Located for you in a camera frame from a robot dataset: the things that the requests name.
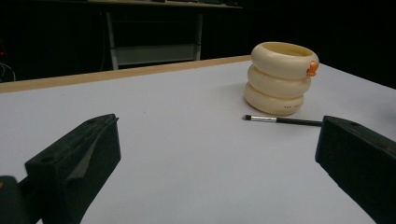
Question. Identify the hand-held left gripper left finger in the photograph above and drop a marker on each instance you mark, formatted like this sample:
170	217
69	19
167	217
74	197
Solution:
77	155

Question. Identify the black makeup brush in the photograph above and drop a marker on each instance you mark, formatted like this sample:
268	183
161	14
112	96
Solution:
295	121

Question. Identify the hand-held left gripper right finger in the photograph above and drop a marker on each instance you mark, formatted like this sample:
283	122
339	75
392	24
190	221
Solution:
358	161

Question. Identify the white metal desk frame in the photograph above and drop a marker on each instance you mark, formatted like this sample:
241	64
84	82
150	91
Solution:
155	54

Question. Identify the cream ringed brush holder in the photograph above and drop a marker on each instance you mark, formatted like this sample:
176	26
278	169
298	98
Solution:
277	88

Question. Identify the white table cover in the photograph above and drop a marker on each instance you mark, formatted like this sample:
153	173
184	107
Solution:
186	146

